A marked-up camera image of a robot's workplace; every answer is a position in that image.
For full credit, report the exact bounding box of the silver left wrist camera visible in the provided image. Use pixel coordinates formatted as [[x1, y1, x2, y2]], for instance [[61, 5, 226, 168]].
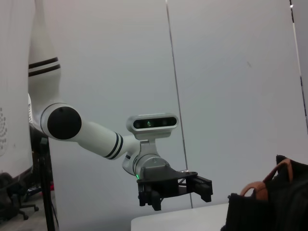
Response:
[[126, 112, 179, 141]]

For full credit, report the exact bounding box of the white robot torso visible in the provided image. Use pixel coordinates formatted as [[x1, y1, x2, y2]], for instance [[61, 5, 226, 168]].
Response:
[[0, 0, 33, 174]]

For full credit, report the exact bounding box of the black office chair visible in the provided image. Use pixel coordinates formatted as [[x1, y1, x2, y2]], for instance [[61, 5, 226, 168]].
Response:
[[0, 172, 40, 221]]

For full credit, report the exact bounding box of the black stand pole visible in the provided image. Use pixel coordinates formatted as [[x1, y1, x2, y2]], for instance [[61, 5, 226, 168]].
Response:
[[30, 134, 60, 231]]

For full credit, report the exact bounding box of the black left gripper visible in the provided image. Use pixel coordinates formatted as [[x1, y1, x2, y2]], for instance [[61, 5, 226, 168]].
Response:
[[136, 165, 214, 211]]

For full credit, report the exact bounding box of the black food bag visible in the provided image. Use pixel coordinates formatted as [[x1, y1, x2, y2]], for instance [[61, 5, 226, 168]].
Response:
[[221, 154, 308, 231]]

